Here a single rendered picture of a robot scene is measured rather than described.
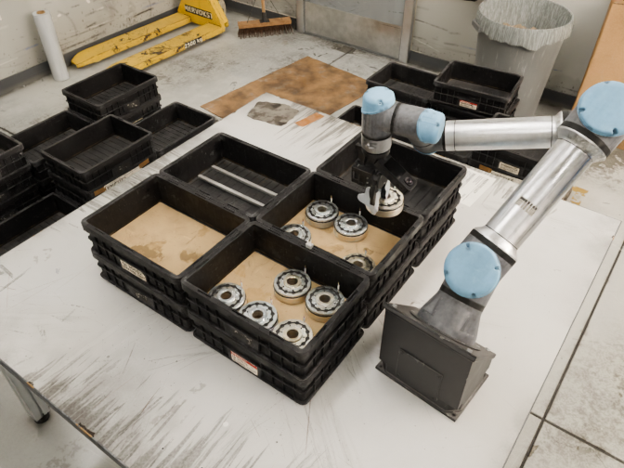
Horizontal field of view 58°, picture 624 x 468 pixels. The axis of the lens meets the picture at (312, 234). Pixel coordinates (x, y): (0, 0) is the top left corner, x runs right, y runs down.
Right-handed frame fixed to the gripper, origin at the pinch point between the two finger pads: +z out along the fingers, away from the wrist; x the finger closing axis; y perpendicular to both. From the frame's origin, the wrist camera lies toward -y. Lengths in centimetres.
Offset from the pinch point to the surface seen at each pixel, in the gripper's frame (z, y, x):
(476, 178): 37, -7, -66
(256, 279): 14.5, 21.9, 30.1
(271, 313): 10.7, 9.6, 39.0
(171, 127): 70, 157, -60
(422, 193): 20.5, 0.6, -31.6
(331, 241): 16.9, 12.8, 5.2
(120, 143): 55, 153, -25
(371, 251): 17.1, 0.9, 2.1
